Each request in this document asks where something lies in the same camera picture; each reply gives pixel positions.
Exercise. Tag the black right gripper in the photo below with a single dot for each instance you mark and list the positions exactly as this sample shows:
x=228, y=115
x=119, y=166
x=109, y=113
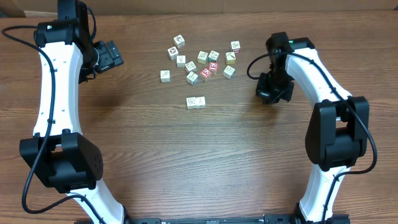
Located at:
x=271, y=98

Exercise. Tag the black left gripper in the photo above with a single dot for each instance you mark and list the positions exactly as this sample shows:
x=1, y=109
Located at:
x=111, y=56

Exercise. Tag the hammer picture yellow block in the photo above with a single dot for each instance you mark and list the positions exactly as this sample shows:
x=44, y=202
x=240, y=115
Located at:
x=230, y=58

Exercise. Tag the giraffe picture block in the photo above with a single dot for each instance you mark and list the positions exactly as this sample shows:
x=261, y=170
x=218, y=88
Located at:
x=200, y=102

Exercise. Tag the line drawing wooden block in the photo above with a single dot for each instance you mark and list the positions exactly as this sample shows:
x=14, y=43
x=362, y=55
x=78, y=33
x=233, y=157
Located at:
x=191, y=103

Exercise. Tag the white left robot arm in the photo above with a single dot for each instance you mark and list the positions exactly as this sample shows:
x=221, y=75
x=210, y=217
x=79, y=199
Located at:
x=58, y=153

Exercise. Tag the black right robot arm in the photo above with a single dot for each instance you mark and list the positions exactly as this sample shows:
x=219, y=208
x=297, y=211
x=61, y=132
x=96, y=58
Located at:
x=337, y=133

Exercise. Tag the pretzel picture block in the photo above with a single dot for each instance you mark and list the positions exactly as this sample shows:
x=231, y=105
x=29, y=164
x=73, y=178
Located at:
x=229, y=72

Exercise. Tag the tree picture red block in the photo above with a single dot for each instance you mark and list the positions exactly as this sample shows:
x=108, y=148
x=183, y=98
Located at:
x=235, y=46

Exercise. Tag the green sided picture block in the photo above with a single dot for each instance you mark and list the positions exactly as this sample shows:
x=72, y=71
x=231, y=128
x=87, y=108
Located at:
x=165, y=76

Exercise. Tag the soccer ball picture block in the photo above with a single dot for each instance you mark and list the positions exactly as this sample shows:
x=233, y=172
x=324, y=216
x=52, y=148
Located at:
x=173, y=53

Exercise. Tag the upper red letter block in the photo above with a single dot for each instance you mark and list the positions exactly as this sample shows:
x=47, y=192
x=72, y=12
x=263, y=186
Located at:
x=213, y=67

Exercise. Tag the red letter block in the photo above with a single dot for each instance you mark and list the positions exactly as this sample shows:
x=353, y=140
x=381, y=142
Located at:
x=206, y=74
x=213, y=67

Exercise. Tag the dog picture green block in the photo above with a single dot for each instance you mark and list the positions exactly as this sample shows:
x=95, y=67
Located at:
x=213, y=56

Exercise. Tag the face picture block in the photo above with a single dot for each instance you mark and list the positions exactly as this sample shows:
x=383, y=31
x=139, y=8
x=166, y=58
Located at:
x=179, y=41

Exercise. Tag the lower red letter block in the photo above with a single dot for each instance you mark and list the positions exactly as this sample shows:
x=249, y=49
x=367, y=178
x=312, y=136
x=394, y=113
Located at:
x=206, y=74

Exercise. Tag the ice cream picture block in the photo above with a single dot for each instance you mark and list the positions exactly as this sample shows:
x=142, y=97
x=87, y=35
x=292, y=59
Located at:
x=181, y=61

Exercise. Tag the turtle picture block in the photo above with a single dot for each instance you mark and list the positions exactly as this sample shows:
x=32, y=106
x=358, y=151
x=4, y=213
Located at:
x=202, y=57

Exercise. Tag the snail picture block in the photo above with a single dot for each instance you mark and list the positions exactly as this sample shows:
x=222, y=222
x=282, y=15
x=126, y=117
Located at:
x=190, y=67

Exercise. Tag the blue sided picture block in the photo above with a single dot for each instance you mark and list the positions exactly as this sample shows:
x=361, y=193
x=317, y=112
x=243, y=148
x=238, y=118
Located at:
x=192, y=78

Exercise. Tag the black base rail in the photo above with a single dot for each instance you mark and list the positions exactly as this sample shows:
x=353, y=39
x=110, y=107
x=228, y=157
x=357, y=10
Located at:
x=211, y=221

